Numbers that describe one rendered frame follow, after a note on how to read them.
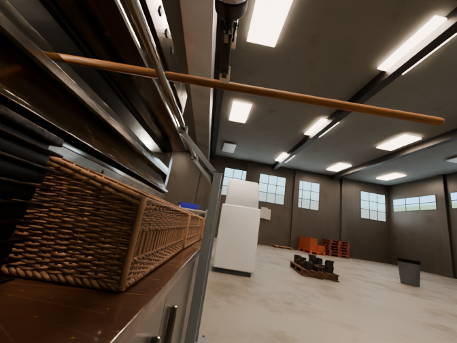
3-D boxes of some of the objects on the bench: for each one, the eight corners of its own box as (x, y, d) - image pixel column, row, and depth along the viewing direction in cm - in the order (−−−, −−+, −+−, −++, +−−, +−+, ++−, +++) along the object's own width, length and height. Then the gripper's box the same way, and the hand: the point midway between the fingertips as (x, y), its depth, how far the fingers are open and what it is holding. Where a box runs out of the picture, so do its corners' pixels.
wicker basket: (-198, 247, 31) (-99, 88, 38) (66, 233, 86) (88, 168, 93) (124, 297, 32) (165, 131, 39) (183, 250, 86) (196, 185, 93)
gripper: (223, -52, 48) (222, 32, 69) (204, 33, 42) (209, 96, 63) (255, -46, 48) (244, 35, 69) (241, 39, 42) (233, 101, 63)
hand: (227, 61), depth 65 cm, fingers open, 12 cm apart
